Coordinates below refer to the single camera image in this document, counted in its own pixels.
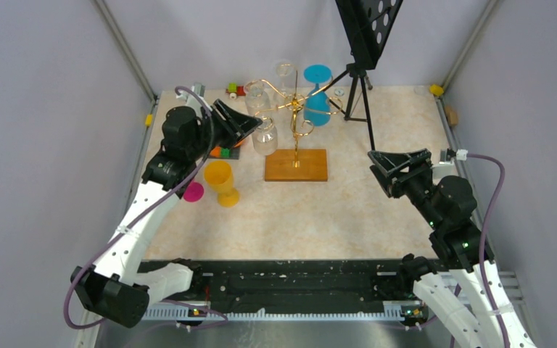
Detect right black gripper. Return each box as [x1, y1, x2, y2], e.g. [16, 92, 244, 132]
[367, 148, 442, 228]

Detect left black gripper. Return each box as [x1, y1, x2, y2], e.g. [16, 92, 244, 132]
[187, 99, 263, 160]

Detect yellow wine glass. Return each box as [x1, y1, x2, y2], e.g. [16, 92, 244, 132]
[204, 160, 240, 207]

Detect pink wine glass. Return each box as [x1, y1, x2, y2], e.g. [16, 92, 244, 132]
[182, 181, 205, 203]

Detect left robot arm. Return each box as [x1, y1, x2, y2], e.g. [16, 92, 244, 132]
[71, 99, 263, 328]

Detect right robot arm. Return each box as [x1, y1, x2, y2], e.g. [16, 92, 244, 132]
[368, 149, 535, 347]

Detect clear wine glass front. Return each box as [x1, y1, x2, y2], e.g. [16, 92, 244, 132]
[252, 117, 278, 156]

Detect clear wine glass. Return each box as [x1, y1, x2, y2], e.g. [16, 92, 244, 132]
[273, 59, 297, 105]
[244, 80, 272, 119]
[252, 117, 278, 156]

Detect clear wine glass left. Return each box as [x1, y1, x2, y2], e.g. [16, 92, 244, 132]
[244, 80, 272, 119]

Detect gold wine glass rack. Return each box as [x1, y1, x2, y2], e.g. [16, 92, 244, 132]
[253, 79, 342, 182]

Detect clear wine glass back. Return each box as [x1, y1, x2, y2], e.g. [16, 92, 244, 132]
[273, 59, 297, 105]

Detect blue wine glass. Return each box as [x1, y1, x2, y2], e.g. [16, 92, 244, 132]
[303, 65, 331, 127]

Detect dark plate with blocks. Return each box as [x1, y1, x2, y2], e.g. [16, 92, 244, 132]
[209, 146, 242, 161]

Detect orange tape dispenser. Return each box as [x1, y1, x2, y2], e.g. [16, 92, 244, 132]
[209, 138, 248, 159]

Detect small toy car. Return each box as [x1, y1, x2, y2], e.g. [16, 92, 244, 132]
[226, 83, 246, 99]

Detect yellow corner clamp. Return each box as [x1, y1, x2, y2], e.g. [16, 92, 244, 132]
[429, 84, 445, 97]

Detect black music stand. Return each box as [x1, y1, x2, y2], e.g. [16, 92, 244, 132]
[321, 0, 403, 150]

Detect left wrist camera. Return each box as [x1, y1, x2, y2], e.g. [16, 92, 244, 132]
[185, 83, 207, 117]

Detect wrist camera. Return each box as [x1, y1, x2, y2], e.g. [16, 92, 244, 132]
[185, 83, 207, 117]
[432, 149, 469, 180]

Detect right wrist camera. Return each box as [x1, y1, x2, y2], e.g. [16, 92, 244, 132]
[432, 149, 469, 180]

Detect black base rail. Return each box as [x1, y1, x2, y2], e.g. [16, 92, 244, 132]
[139, 258, 453, 318]

